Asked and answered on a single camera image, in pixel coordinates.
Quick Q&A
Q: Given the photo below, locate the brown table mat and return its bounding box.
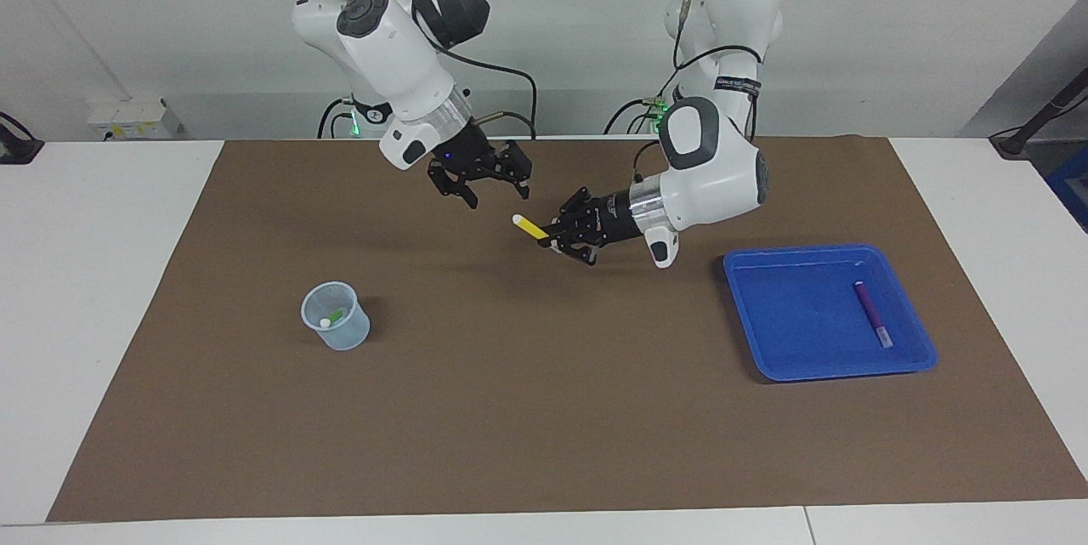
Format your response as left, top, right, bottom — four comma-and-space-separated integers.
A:
47, 135, 1088, 523

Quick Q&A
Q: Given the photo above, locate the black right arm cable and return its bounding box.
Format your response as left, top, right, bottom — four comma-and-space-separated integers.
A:
272, 0, 538, 142

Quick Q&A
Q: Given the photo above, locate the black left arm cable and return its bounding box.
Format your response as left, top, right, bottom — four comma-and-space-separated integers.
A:
633, 0, 762, 189

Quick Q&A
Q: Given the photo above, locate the yellow marker pen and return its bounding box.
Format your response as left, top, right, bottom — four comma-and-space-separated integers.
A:
512, 214, 562, 253

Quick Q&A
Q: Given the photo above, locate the blue storage box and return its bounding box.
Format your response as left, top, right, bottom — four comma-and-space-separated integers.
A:
1045, 145, 1088, 233

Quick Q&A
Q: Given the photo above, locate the purple marker pen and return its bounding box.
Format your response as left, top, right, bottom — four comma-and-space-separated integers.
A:
853, 281, 894, 349

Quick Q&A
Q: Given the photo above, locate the black stand pole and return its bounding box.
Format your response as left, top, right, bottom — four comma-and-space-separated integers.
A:
990, 69, 1088, 159

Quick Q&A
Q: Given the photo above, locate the translucent plastic cup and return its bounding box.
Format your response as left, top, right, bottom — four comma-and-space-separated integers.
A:
301, 281, 371, 351

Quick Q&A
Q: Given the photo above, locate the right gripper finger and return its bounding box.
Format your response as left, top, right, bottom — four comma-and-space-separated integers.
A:
497, 140, 533, 199
428, 164, 479, 210

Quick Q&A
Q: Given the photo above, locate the white power strip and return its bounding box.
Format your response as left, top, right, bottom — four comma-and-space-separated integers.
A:
88, 99, 184, 142

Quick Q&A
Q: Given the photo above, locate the blue plastic tray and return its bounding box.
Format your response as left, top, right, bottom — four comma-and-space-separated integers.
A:
723, 245, 938, 383

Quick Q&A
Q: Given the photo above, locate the black clamp base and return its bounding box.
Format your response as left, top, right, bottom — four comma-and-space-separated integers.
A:
0, 111, 45, 165

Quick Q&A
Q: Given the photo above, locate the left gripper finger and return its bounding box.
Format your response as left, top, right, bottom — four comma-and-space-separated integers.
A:
544, 232, 606, 267
557, 186, 598, 227

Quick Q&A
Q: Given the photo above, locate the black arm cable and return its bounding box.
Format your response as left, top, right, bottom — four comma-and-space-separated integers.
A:
272, 0, 538, 142
633, 0, 762, 189

